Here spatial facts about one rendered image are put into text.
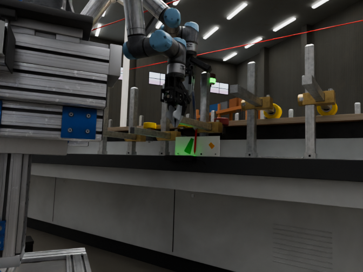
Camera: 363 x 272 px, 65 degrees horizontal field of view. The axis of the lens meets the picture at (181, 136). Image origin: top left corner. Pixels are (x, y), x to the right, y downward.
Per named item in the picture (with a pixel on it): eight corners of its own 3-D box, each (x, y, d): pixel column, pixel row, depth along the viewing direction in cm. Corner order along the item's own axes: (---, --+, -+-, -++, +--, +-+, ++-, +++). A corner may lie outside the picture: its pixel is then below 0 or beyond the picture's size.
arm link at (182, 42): (163, 37, 116) (174, 46, 124) (162, 63, 115) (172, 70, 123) (180, 34, 113) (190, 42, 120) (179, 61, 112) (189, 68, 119)
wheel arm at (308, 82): (313, 83, 89) (313, 72, 89) (300, 85, 91) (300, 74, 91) (331, 110, 130) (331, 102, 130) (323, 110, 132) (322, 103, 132)
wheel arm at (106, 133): (98, 136, 143) (98, 128, 144) (93, 136, 145) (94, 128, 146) (153, 142, 179) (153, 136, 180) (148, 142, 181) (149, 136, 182)
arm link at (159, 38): (140, 51, 107) (155, 61, 117) (165, 46, 102) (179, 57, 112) (141, 31, 108) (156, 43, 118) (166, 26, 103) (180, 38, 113)
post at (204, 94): (204, 164, 140) (207, 70, 144) (198, 164, 142) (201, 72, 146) (208, 165, 143) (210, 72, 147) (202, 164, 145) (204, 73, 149)
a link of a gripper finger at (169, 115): (162, 126, 114) (163, 103, 115) (170, 128, 119) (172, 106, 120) (168, 126, 112) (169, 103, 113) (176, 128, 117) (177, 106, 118)
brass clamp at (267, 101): (269, 107, 123) (269, 95, 124) (240, 109, 131) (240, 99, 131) (273, 109, 129) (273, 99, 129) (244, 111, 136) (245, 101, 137)
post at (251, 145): (253, 164, 126) (254, 60, 131) (246, 164, 128) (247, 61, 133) (256, 164, 129) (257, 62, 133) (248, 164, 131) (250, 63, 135)
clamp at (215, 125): (217, 131, 137) (217, 121, 137) (194, 132, 144) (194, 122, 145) (222, 133, 142) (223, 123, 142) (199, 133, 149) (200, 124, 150)
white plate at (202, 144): (219, 156, 135) (219, 135, 136) (174, 155, 150) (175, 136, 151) (219, 156, 136) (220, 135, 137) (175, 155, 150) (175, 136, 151)
